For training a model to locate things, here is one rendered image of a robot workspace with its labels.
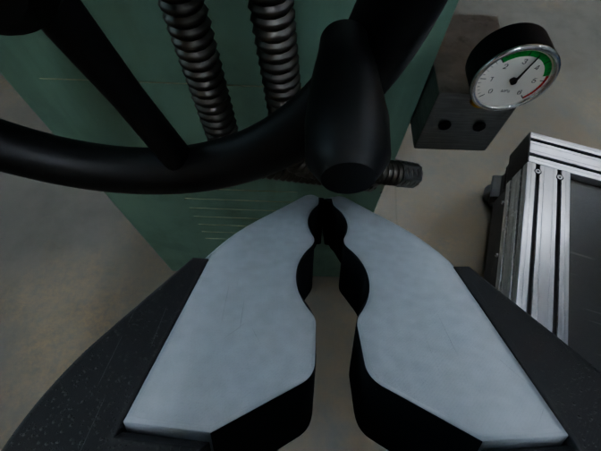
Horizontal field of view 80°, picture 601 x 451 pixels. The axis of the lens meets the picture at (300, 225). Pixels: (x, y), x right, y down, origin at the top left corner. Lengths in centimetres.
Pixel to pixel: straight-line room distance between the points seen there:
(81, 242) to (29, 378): 32
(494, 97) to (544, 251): 52
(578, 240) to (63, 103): 90
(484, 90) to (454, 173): 81
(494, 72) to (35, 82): 44
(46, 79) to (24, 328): 71
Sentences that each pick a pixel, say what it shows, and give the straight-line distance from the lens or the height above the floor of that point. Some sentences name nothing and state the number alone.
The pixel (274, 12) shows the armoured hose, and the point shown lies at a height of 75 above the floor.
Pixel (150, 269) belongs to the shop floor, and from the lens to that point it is 98.
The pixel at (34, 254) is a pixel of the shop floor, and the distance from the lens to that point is 114.
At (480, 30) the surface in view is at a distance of 46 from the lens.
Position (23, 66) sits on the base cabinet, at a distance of 49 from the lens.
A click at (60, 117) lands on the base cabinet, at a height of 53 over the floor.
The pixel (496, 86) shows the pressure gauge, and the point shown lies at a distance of 35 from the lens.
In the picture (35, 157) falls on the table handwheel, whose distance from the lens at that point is 24.
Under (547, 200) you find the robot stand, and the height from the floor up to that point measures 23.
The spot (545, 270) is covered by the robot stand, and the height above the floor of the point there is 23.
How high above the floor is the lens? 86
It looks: 63 degrees down
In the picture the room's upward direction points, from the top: 2 degrees clockwise
